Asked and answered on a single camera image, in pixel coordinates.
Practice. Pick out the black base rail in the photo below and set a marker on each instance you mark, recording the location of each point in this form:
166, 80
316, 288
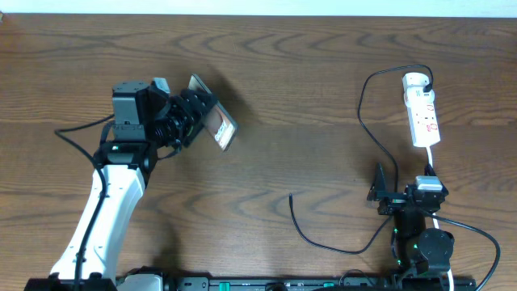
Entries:
153, 282

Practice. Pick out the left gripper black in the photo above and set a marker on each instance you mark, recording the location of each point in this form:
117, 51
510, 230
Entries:
195, 114

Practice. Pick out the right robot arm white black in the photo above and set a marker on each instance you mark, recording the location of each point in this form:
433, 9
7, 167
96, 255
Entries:
421, 249

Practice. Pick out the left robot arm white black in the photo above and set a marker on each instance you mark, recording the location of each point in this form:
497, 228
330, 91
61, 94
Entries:
145, 118

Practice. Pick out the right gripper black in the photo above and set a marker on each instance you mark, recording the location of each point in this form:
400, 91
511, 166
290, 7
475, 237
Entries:
393, 202

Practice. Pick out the smartphone with bronze screen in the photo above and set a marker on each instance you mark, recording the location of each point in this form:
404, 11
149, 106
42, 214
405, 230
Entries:
219, 123

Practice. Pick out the white power strip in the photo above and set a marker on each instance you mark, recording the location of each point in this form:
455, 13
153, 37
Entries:
420, 105

